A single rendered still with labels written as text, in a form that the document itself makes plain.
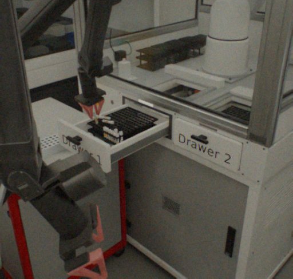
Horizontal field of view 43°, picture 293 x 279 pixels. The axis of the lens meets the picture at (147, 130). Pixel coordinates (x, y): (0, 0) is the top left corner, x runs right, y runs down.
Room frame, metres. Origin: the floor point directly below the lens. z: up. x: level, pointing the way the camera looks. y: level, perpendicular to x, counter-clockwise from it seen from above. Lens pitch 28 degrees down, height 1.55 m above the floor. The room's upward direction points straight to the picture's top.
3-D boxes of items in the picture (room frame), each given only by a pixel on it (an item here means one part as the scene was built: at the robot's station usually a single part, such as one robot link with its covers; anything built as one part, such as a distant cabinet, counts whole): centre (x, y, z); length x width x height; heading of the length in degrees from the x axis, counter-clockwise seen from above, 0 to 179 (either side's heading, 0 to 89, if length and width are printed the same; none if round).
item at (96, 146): (1.17, 0.24, 0.87); 0.29 x 0.02 x 0.11; 46
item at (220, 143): (1.18, -0.21, 0.87); 0.29 x 0.02 x 0.11; 46
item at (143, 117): (1.31, 0.10, 0.87); 0.22 x 0.18 x 0.06; 136
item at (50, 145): (1.32, 0.41, 0.78); 0.12 x 0.08 x 0.04; 134
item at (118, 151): (1.32, 0.09, 0.86); 0.40 x 0.26 x 0.06; 136
